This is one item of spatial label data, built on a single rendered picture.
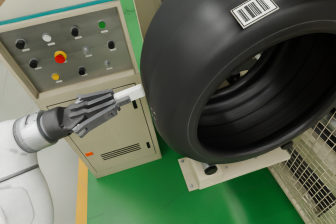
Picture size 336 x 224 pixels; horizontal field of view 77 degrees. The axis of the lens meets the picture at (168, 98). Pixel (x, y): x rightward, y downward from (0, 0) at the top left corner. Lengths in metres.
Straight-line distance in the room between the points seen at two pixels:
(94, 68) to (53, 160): 1.22
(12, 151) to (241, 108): 0.74
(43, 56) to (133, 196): 1.13
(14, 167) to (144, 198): 1.23
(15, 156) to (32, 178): 0.06
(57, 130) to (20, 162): 0.11
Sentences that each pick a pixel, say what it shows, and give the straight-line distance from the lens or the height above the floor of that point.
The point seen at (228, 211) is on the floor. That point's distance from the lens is 1.65.
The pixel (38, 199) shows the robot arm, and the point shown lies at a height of 1.11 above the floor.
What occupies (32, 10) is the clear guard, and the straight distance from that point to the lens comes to 1.03.
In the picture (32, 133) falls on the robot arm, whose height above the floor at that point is 1.23.
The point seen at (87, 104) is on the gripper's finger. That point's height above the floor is 1.23.
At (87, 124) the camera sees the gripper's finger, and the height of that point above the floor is 1.22.
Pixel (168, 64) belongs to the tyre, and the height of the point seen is 1.33.
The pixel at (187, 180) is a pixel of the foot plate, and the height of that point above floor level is 0.01.
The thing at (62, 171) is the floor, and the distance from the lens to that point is 2.07.
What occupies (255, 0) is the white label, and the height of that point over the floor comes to 1.43.
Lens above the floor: 1.57
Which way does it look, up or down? 44 degrees down
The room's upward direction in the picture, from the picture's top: 9 degrees counter-clockwise
